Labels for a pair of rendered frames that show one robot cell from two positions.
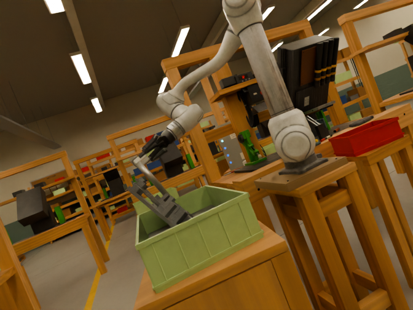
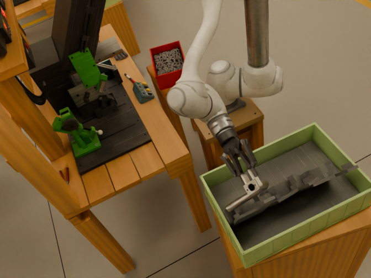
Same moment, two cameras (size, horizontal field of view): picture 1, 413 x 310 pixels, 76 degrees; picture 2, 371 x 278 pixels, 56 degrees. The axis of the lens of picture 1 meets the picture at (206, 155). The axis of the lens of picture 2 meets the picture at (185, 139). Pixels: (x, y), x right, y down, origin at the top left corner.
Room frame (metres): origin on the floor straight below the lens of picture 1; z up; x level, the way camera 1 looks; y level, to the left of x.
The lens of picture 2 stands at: (1.45, 0.97, 2.30)
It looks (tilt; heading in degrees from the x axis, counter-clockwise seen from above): 49 degrees down; 275
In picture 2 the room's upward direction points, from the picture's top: 17 degrees counter-clockwise
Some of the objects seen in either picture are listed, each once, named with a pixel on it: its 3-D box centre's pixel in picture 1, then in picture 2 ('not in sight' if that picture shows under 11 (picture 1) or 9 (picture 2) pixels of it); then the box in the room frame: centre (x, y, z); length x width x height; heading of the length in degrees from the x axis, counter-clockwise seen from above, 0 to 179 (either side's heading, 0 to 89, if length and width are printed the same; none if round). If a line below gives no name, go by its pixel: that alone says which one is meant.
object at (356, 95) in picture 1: (330, 97); not in sight; (7.30, -3.78, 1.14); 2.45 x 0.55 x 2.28; 107
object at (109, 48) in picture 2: (308, 112); (89, 57); (2.03, -0.85, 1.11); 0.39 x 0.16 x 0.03; 17
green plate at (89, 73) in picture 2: not in sight; (85, 65); (2.02, -0.69, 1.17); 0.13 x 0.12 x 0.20; 107
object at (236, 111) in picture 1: (263, 99); (2, 57); (2.39, -0.66, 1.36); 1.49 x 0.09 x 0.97; 107
